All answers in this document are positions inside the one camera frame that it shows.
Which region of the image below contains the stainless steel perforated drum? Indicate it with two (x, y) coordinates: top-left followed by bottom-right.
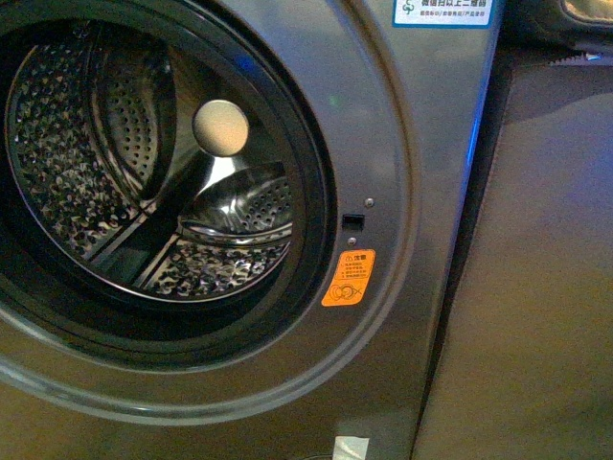
(1, 18), (293, 304)

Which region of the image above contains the grey round drum hub cap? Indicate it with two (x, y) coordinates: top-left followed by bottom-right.
(192, 100), (250, 157)

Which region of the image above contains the orange warning sticker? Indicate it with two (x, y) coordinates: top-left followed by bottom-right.
(321, 249), (375, 308)

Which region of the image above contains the silver tape strip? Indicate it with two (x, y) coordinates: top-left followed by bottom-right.
(331, 435), (370, 460)

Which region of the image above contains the black rubber door gasket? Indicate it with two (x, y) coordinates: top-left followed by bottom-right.
(1, 1), (334, 372)

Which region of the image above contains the white blue info label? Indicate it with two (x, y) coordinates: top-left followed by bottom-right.
(393, 0), (494, 28)

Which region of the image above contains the grey front-load washing machine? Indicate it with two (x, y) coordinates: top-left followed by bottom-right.
(1, 1), (504, 459)

